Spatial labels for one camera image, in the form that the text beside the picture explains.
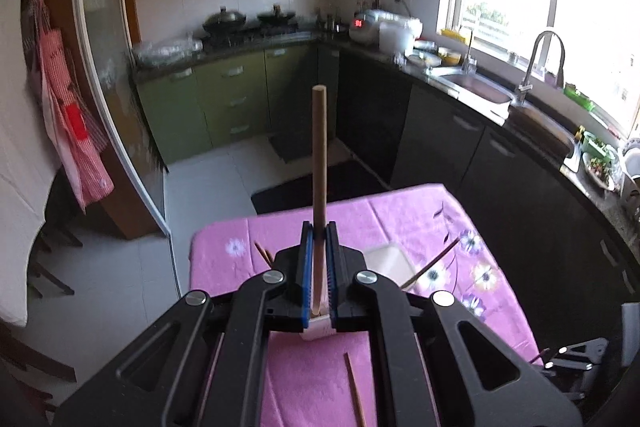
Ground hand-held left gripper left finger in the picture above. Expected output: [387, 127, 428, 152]
[55, 221, 316, 427]

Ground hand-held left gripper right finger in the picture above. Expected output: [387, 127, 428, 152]
[324, 221, 583, 427]

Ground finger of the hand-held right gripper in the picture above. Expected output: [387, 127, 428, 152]
[541, 339, 610, 371]

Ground white plastic utensil holder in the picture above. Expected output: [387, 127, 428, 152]
[299, 244, 417, 342]

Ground purple floral tablecloth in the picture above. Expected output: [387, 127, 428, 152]
[189, 183, 544, 427]

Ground black floor mat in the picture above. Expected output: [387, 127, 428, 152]
[251, 159, 389, 216]

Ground black base cabinets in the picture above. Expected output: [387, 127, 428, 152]
[317, 44, 640, 350]

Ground plate of food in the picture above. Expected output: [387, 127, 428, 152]
[579, 131, 619, 191]

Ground green base cabinets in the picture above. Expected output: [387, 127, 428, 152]
[132, 44, 322, 166]

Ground steel sink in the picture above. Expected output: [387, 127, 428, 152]
[432, 69, 577, 158]

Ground gas stove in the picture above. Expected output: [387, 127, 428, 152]
[199, 27, 312, 51]

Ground white plastic container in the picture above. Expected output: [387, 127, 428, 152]
[378, 17, 424, 56]

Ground white rice cooker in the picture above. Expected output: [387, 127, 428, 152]
[348, 9, 386, 46]

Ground green tray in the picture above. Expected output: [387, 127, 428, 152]
[563, 84, 596, 112]

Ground small steel faucet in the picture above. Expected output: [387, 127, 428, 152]
[462, 29, 479, 73]

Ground black wok with lid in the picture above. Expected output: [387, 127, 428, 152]
[257, 5, 297, 26]
[202, 6, 249, 33]

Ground clear plastic bags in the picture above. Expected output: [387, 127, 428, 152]
[130, 34, 204, 68]

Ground sliding glass door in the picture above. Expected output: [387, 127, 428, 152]
[72, 0, 174, 239]

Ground wooden chair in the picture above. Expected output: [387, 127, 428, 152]
[0, 167, 84, 413]

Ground red checked apron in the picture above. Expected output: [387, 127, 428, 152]
[24, 0, 115, 214]

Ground tall steel faucet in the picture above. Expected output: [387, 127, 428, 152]
[517, 30, 566, 106]

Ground white cloth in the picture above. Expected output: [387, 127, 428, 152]
[0, 0, 64, 329]

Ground window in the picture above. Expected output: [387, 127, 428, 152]
[439, 0, 640, 144]

